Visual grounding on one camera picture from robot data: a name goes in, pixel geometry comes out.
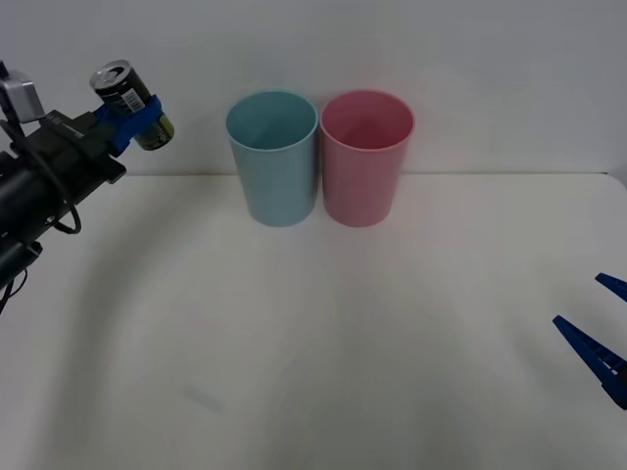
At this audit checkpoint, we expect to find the pale blue plastic bin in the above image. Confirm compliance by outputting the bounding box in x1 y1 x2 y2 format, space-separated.
224 89 320 228

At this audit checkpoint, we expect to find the pink plastic bin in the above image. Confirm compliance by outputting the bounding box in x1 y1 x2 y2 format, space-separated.
318 89 416 228

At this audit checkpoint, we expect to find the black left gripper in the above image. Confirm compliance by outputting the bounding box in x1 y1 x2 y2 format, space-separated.
23 95 164 203

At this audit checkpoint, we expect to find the black and green drink can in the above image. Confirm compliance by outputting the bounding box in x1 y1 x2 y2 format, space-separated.
89 59 176 152

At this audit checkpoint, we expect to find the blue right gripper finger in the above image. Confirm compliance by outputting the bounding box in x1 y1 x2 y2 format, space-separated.
595 272 627 302
552 314 627 411

